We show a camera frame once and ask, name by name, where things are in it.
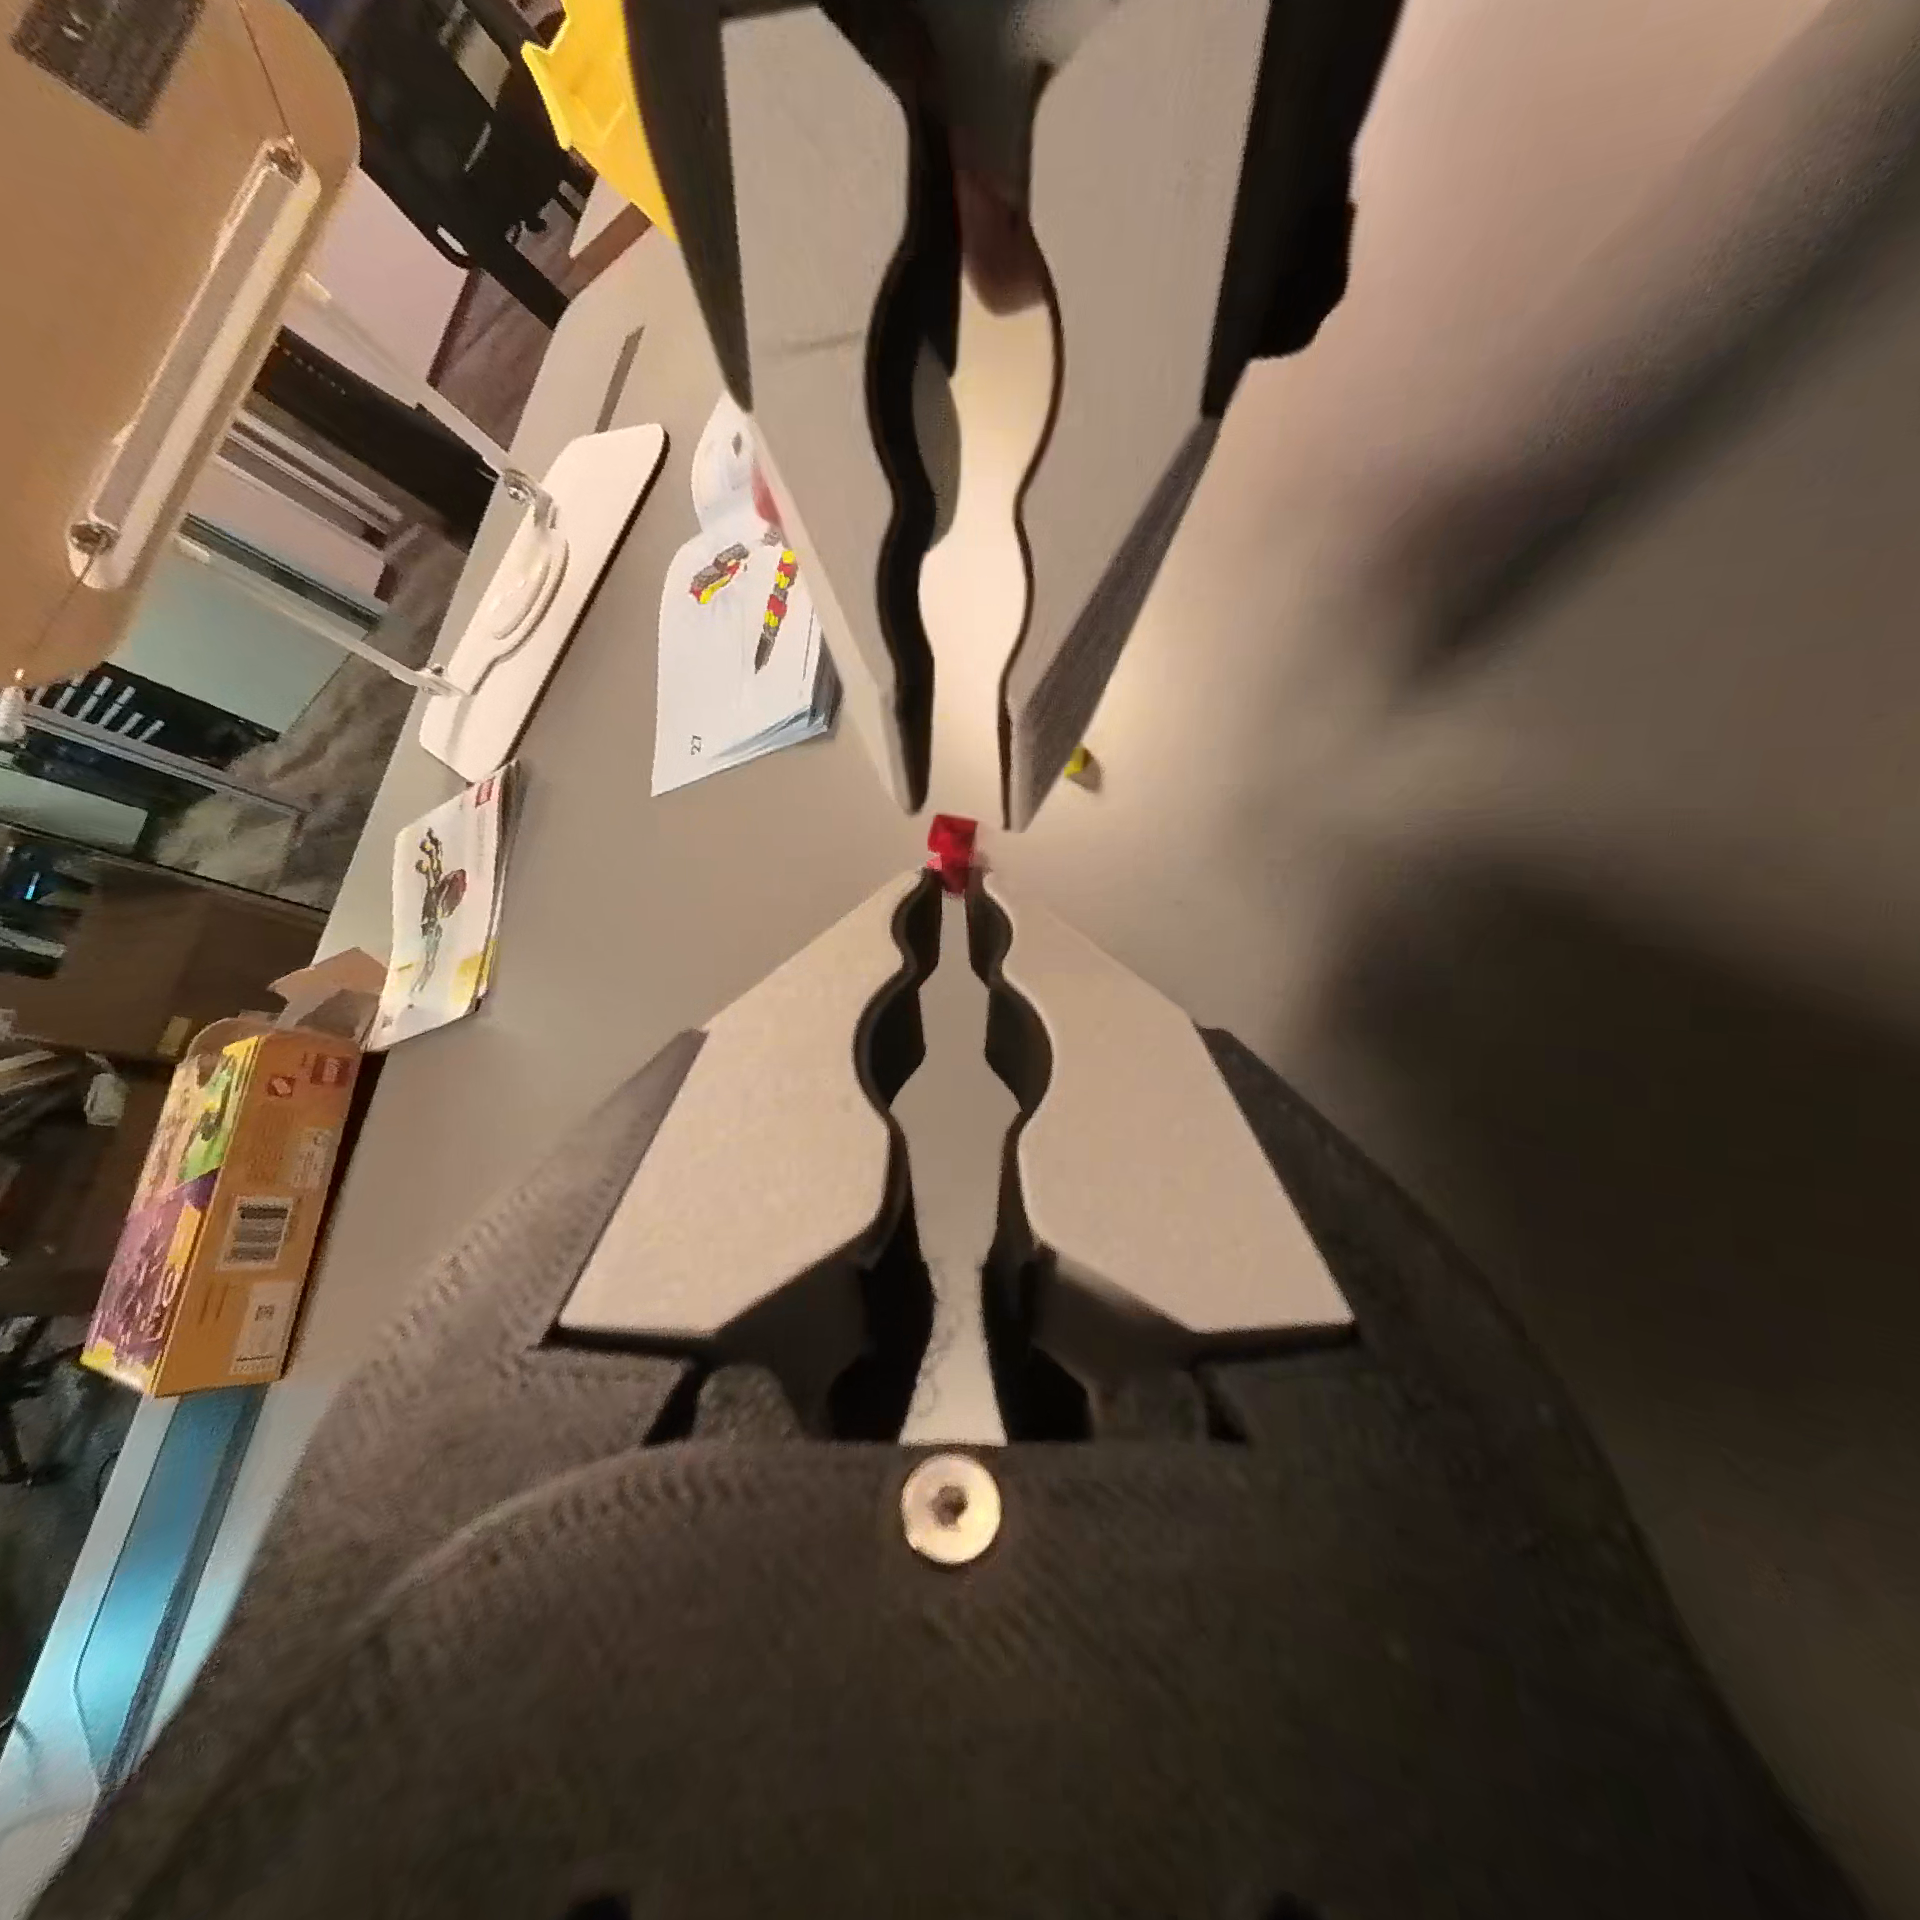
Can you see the person's right hand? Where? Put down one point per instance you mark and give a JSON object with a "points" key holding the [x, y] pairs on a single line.
{"points": [[1004, 247]]}

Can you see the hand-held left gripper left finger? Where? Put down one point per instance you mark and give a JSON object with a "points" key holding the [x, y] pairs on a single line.
{"points": [[750, 1184]]}

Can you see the open instruction booklet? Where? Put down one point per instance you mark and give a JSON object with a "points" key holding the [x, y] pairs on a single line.
{"points": [[734, 661]]}

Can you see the yellow plastic bin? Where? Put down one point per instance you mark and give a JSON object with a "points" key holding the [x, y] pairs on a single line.
{"points": [[600, 107]]}

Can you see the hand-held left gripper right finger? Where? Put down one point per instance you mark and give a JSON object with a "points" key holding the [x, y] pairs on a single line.
{"points": [[1184, 1184]]}

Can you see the closed instruction booklet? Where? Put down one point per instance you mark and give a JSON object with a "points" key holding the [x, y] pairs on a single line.
{"points": [[442, 902]]}

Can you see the small yellow wedge brick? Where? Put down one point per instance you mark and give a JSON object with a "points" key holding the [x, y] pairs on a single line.
{"points": [[1080, 769]]}

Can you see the small red toy brick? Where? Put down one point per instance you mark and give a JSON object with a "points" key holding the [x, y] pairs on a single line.
{"points": [[954, 854]]}

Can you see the colourful toy set box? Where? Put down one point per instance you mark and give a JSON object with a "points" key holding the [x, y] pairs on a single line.
{"points": [[225, 1200]]}

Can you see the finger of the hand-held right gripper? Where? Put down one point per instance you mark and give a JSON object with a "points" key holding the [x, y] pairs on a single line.
{"points": [[1156, 225], [810, 301]]}

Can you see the wooden book stand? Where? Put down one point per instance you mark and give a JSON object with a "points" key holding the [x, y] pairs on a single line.
{"points": [[150, 301]]}

